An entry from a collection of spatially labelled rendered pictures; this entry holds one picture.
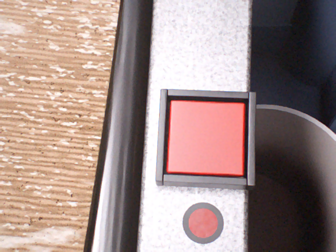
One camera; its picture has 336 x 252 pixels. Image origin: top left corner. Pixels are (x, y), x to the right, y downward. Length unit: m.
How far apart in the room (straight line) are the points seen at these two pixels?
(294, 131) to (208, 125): 0.68
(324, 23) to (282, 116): 0.22
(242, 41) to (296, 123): 0.61
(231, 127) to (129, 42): 0.11
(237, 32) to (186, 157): 0.12
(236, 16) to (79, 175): 0.19
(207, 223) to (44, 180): 0.13
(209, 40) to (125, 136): 0.11
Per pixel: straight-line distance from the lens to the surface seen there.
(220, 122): 0.54
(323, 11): 1.28
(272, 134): 1.25
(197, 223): 0.54
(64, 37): 0.57
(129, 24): 0.59
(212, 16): 0.59
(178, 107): 0.54
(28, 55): 0.57
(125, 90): 0.56
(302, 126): 1.18
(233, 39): 0.58
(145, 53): 0.62
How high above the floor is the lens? 1.44
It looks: 73 degrees down
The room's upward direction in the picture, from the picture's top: 4 degrees counter-clockwise
